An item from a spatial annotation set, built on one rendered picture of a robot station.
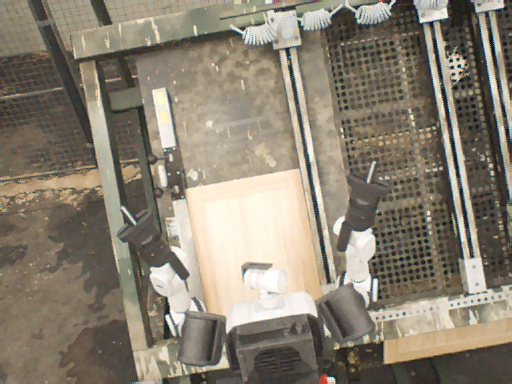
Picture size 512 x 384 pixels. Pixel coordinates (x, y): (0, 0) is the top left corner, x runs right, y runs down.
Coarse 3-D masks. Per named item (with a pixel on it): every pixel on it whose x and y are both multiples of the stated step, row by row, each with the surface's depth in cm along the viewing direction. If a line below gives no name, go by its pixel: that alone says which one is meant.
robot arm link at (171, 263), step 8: (168, 248) 170; (176, 248) 176; (160, 256) 168; (168, 256) 169; (176, 256) 169; (184, 256) 177; (152, 264) 169; (160, 264) 169; (168, 264) 171; (176, 264) 169; (168, 272) 171; (176, 272) 171; (184, 272) 171
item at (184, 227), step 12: (156, 108) 211; (168, 108) 211; (168, 132) 211; (168, 144) 211; (180, 168) 212; (180, 204) 211; (180, 216) 212; (180, 228) 212; (180, 240) 212; (192, 240) 212; (192, 252) 212; (192, 264) 212; (192, 276) 212; (192, 288) 212; (204, 300) 213
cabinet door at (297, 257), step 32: (192, 192) 213; (224, 192) 213; (256, 192) 213; (288, 192) 213; (192, 224) 214; (224, 224) 214; (256, 224) 213; (288, 224) 213; (224, 256) 214; (256, 256) 214; (288, 256) 213; (224, 288) 214; (256, 288) 214; (288, 288) 214
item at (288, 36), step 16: (272, 0) 202; (272, 16) 202; (288, 16) 189; (288, 32) 193; (288, 48) 209; (288, 64) 207; (288, 80) 206; (288, 96) 207; (304, 112) 207; (304, 128) 207; (304, 144) 210; (304, 160) 207; (304, 176) 207; (304, 192) 209; (320, 192) 207; (320, 208) 207; (320, 224) 210; (320, 240) 211; (320, 256) 208; (320, 272) 208; (320, 288) 213
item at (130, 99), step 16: (448, 32) 215; (448, 48) 216; (352, 64) 216; (112, 96) 219; (128, 96) 219; (112, 112) 220; (144, 144) 221; (144, 160) 221; (144, 176) 221; (144, 192) 221; (448, 208) 217; (160, 224) 224; (400, 224) 217; (432, 224) 217; (144, 272) 220
